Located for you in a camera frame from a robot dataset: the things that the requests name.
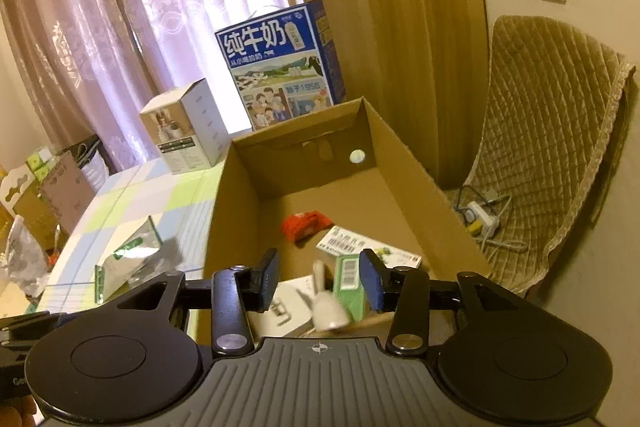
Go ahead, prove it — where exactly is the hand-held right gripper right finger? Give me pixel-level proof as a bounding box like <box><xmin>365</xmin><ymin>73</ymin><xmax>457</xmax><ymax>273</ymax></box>
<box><xmin>359</xmin><ymin>248</ymin><xmax>538</xmax><ymax>356</ymax></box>

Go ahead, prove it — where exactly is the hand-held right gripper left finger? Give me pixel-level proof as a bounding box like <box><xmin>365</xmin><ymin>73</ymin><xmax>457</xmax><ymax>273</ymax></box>
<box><xmin>105</xmin><ymin>248</ymin><xmax>282</xmax><ymax>358</ymax></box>

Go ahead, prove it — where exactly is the white medicine box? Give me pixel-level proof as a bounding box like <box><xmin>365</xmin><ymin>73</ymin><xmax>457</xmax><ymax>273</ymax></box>
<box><xmin>316</xmin><ymin>225</ymin><xmax>424</xmax><ymax>271</ymax></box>

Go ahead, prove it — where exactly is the white plastic spoon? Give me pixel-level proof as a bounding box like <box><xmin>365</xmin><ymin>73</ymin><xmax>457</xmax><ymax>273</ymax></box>
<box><xmin>306</xmin><ymin>259</ymin><xmax>354</xmax><ymax>334</ymax></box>

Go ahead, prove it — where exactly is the red snack packet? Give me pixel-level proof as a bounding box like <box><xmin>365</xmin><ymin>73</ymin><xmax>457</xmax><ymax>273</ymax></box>
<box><xmin>281</xmin><ymin>210</ymin><xmax>334</xmax><ymax>242</ymax></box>

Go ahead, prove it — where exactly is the brown cardboard box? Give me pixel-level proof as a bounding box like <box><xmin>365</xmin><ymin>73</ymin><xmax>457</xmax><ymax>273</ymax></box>
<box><xmin>197</xmin><ymin>97</ymin><xmax>494</xmax><ymax>344</ymax></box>

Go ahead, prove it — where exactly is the person's left hand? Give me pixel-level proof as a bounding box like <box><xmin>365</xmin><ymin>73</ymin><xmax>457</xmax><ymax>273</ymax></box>
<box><xmin>0</xmin><ymin>399</ymin><xmax>40</xmax><ymax>427</ymax></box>

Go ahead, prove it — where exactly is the clear plastic bag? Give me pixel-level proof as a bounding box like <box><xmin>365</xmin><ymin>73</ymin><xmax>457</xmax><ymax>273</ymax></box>
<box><xmin>0</xmin><ymin>214</ymin><xmax>52</xmax><ymax>299</ymax></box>

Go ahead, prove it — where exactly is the silver green foil packet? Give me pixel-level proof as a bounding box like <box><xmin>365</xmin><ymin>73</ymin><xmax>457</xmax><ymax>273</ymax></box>
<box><xmin>94</xmin><ymin>215</ymin><xmax>182</xmax><ymax>306</ymax></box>

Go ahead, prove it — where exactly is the white power strip on chair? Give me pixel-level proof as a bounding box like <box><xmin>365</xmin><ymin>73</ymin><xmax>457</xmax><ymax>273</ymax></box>
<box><xmin>452</xmin><ymin>184</ymin><xmax>529</xmax><ymax>254</ymax></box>

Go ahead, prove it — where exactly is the checked tablecloth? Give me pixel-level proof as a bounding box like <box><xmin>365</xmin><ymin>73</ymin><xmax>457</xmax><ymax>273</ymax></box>
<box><xmin>27</xmin><ymin>157</ymin><xmax>227</xmax><ymax>344</ymax></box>

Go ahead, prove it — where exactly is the brown paper bag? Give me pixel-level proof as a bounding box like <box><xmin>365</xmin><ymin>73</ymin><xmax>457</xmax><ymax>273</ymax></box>
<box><xmin>39</xmin><ymin>152</ymin><xmax>97</xmax><ymax>234</ymax></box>

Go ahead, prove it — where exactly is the white product box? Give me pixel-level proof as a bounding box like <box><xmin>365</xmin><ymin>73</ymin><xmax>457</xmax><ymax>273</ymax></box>
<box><xmin>139</xmin><ymin>78</ymin><xmax>236</xmax><ymax>174</ymax></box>

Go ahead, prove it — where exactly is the white green small box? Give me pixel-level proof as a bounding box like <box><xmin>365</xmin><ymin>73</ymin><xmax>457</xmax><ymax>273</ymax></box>
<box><xmin>25</xmin><ymin>147</ymin><xmax>57</xmax><ymax>181</ymax></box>

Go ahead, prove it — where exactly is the blue milk carton box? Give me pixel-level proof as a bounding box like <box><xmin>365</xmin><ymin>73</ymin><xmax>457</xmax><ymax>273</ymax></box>
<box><xmin>215</xmin><ymin>0</ymin><xmax>348</xmax><ymax>132</ymax></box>

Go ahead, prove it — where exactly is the quilted beige chair cushion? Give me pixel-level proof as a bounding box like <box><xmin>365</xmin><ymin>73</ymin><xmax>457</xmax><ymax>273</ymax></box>
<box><xmin>452</xmin><ymin>14</ymin><xmax>637</xmax><ymax>299</ymax></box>

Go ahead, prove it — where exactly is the wooden wardrobe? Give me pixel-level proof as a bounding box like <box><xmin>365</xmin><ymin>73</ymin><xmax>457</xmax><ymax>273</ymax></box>
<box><xmin>274</xmin><ymin>0</ymin><xmax>492</xmax><ymax>188</ymax></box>

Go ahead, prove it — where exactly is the pink curtain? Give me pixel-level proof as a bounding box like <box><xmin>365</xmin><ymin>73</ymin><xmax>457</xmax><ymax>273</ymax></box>
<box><xmin>0</xmin><ymin>0</ymin><xmax>302</xmax><ymax>188</ymax></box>

